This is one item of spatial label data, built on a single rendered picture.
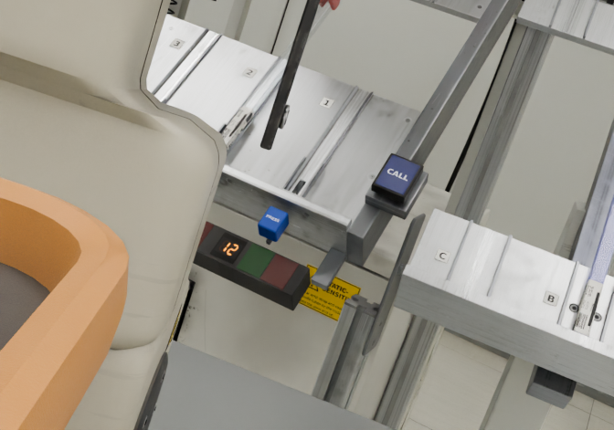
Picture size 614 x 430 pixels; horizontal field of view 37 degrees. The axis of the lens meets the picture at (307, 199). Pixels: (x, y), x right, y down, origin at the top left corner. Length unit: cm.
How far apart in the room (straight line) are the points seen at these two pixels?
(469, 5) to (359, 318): 46
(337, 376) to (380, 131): 29
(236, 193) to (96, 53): 73
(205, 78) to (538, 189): 191
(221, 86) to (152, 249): 80
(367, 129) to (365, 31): 196
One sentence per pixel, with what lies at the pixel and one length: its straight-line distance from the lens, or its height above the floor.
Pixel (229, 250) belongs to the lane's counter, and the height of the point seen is 66.
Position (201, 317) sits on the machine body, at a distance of 147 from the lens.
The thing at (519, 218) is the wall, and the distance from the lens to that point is 296.
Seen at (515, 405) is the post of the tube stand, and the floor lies 58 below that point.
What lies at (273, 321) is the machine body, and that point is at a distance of 141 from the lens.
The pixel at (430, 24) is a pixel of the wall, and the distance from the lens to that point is 299.
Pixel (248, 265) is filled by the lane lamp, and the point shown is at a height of 65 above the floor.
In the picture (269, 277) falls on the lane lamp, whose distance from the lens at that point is 100.
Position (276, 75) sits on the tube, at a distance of 114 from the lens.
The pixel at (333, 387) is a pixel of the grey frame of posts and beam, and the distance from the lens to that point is 108.
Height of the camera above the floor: 98
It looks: 14 degrees down
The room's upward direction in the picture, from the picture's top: 19 degrees clockwise
